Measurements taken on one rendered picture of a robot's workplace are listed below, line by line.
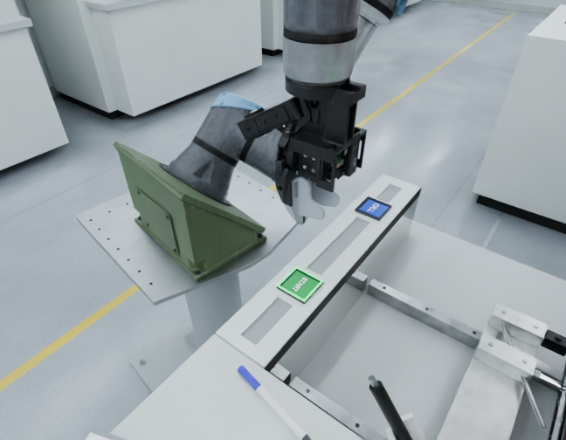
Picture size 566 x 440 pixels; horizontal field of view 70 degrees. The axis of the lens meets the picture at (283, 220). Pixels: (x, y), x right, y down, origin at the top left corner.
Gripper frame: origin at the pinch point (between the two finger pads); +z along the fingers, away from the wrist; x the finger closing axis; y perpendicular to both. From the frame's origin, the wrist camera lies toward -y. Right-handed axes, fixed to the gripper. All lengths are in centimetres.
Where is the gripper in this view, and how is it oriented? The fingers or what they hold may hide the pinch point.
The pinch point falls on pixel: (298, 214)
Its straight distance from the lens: 57.2
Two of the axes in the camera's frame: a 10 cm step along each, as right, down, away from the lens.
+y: 8.0, 3.8, -4.7
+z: 0.0, 7.8, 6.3
